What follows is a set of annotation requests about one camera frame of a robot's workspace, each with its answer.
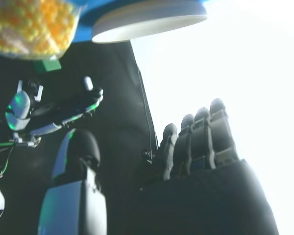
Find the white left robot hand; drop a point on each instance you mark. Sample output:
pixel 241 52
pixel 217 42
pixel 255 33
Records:
pixel 198 208

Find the yellow corn packet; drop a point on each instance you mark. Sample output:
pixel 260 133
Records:
pixel 31 27

